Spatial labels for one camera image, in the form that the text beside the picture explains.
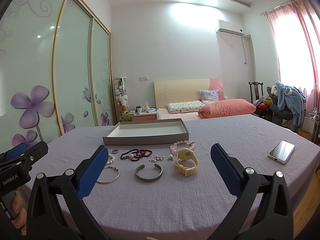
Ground pink curtain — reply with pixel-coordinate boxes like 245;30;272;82
264;0;319;109

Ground pink white nightstand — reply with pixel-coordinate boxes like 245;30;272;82
129;111;157;121

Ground person's left hand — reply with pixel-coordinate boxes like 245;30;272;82
12;191;27;236

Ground pink bead bracelet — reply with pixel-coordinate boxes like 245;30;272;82
170;140;196;156

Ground yellow wrist watch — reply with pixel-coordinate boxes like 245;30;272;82
174;148;199;177

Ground sliding wardrobe with flowers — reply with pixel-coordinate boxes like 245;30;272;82
1;0;115;151

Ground dark red bead necklace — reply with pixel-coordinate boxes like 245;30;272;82
120;148;153;161

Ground blue plush robe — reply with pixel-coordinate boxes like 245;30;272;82
276;81;306;132

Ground clear plush toy tube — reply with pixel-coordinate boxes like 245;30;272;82
114;77;129;122

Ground purple patterned pillow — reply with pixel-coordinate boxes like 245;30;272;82
200;89;219;105

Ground floral white pillow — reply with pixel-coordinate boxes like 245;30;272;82
167;100;204;114

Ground thin silver bangle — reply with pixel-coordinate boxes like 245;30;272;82
97;166;120;185

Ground wall power socket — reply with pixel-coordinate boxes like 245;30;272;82
139;76;149;81

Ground folded salmon quilt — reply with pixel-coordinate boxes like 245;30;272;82
198;99;256;119

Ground pearl earrings cluster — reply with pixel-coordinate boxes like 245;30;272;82
149;155;164;163

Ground grey cardboard tray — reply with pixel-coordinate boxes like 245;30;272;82
103;118;189;146

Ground yellow green plush toy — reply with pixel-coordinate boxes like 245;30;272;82
119;109;131;122

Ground purple bed cover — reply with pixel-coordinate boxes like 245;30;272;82
22;114;320;240

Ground white air conditioner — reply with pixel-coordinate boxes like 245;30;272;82
217;20;245;37

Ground beige pink headboard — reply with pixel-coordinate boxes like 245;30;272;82
154;79;227;108

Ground pink bed sheet mattress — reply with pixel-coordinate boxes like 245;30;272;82
156;108;201;121

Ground wide silver cuff bracelet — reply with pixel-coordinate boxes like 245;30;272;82
134;163;164;183

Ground white smartphone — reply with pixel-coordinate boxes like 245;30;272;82
268;141;295;165

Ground dark wooden chair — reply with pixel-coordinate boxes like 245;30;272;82
248;81;264;117

